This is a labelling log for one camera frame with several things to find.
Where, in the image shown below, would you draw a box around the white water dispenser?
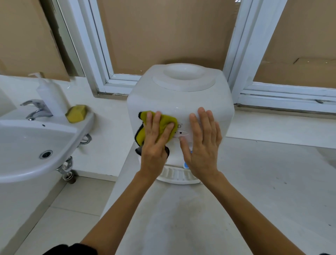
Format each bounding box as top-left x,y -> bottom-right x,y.
127,63 -> 235,184

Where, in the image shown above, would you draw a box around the chrome sink pipes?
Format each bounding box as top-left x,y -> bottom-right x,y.
56,133 -> 92,185

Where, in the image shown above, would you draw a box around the white soap pump bottle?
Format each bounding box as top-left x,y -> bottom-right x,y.
28,72 -> 69,117

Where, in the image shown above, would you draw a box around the person's left hand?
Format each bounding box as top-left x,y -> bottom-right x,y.
140,111 -> 175,179

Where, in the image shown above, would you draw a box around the white drip tray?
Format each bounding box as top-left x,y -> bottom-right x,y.
156,165 -> 201,185

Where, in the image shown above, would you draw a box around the blue tap lever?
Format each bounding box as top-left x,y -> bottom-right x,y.
183,150 -> 194,170

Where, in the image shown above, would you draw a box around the chrome faucet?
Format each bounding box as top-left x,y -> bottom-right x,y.
20,99 -> 54,121

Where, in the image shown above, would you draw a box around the brown cardboard window cover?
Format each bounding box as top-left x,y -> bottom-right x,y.
96,0 -> 242,75
253,0 -> 336,89

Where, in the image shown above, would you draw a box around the white ceramic sink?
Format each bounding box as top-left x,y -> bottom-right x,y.
0,89 -> 96,184

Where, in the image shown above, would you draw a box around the person's right hand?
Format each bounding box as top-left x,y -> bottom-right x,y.
179,107 -> 223,182

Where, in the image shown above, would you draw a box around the yellow grey cleaning cloth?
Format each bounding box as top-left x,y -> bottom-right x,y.
134,111 -> 179,159

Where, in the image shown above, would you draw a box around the yellow sponge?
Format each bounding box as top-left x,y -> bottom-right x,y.
65,104 -> 89,124

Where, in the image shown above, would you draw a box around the person's left forearm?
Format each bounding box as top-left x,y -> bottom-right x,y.
80,171 -> 161,255

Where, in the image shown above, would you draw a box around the large taped brown cardboard sheet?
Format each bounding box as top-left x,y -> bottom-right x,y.
0,0 -> 71,82

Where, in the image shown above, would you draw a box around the white window frame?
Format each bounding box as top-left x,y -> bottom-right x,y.
54,0 -> 336,114

